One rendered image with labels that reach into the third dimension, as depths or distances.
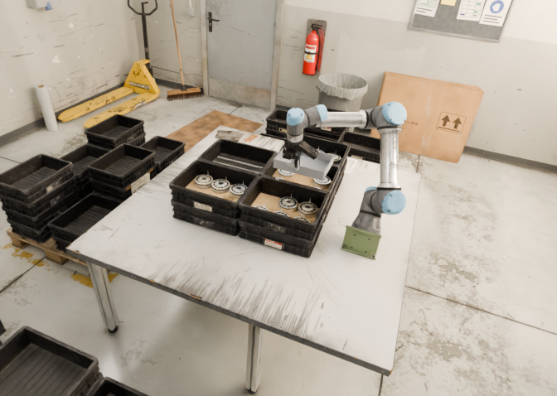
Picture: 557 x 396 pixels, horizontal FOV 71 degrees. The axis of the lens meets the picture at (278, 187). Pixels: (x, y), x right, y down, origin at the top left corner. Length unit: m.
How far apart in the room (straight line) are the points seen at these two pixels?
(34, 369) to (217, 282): 0.82
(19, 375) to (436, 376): 2.10
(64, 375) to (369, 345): 1.26
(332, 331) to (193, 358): 1.01
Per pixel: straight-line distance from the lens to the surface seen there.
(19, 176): 3.24
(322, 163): 2.11
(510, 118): 5.01
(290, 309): 1.79
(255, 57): 5.21
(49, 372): 2.02
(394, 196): 1.91
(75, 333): 2.74
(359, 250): 2.08
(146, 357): 2.53
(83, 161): 3.54
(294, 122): 1.73
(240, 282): 1.88
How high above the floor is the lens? 2.10
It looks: 34 degrees down
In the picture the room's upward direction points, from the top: 5 degrees clockwise
